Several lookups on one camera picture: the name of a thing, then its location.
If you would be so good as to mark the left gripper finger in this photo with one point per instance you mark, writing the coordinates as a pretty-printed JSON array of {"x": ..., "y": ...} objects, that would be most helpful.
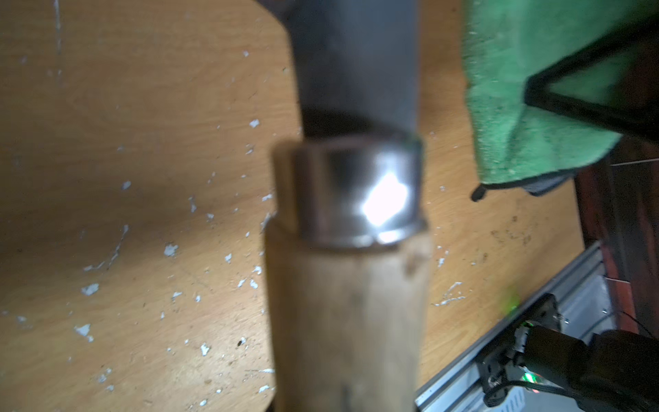
[{"x": 612, "y": 83}]

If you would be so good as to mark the green and black rag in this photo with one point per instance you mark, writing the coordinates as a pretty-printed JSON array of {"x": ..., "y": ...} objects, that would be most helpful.
[{"x": 505, "y": 43}]

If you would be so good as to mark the small sickle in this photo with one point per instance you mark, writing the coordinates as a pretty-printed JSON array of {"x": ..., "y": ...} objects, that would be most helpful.
[{"x": 348, "y": 252}]

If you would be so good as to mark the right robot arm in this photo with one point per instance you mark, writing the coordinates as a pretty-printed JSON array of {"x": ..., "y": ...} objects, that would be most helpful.
[{"x": 616, "y": 370}]

